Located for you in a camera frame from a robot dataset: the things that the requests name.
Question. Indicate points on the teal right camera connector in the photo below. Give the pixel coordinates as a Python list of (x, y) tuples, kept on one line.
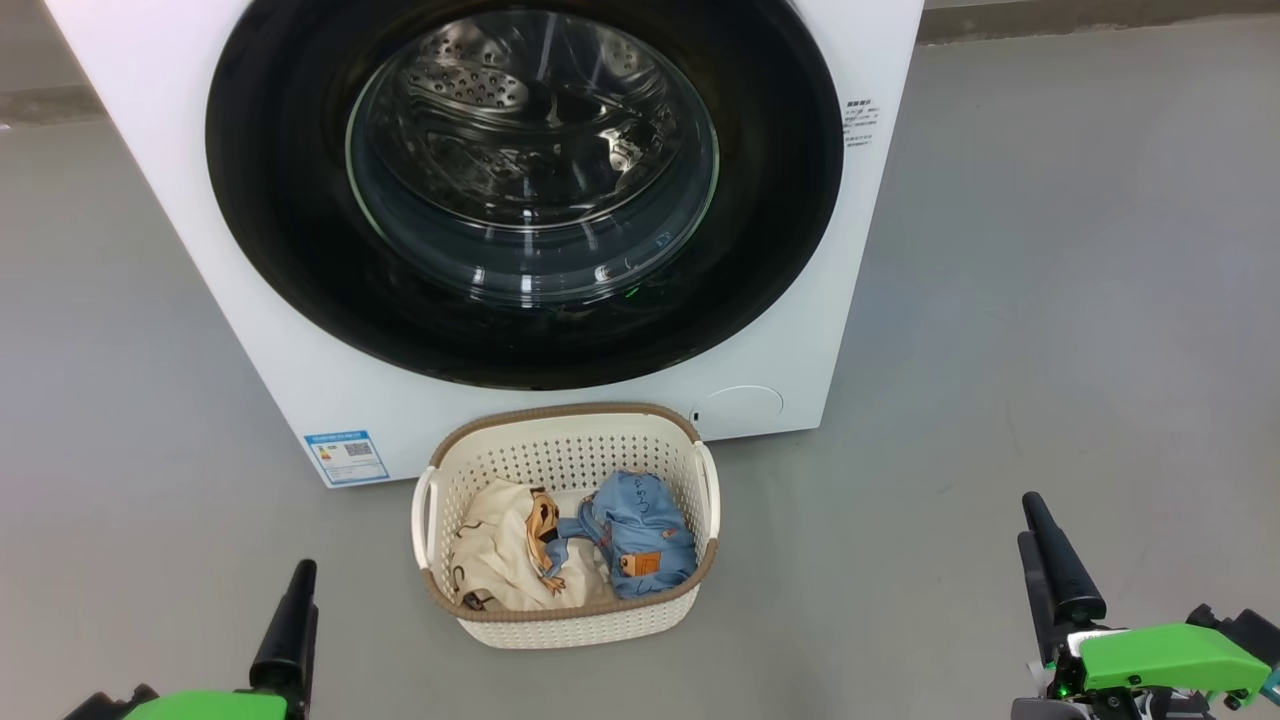
[(1272, 690)]

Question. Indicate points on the cream perforated laundry basket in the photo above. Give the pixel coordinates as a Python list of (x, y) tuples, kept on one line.
[(560, 450)]

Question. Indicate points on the round white filter cover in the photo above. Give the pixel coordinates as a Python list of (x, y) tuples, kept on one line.
[(740, 412)]

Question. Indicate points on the black round glass door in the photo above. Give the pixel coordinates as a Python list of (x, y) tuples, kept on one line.
[(780, 200)]

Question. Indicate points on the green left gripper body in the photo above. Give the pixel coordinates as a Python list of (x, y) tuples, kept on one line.
[(210, 708)]

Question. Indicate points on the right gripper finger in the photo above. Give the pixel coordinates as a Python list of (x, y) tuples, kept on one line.
[(1070, 585), (1040, 600)]

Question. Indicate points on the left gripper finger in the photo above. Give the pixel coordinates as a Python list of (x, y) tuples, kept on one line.
[(282, 650), (311, 660)]

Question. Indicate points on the perforated steel drum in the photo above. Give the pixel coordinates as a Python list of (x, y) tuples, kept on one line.
[(480, 80)]

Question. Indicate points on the blue denim garment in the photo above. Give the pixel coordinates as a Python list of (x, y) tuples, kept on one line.
[(645, 530)]

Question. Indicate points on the blue energy label sticker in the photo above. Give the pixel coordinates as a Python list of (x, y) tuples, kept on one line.
[(345, 458)]

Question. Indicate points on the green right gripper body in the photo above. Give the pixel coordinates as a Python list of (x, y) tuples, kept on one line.
[(1160, 660)]

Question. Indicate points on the cream printed garment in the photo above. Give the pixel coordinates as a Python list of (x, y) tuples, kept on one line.
[(495, 560)]

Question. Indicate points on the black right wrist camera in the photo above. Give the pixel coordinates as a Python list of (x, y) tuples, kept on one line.
[(1255, 630)]

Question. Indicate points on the white front-load washing machine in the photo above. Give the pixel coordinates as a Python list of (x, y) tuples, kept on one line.
[(430, 415)]

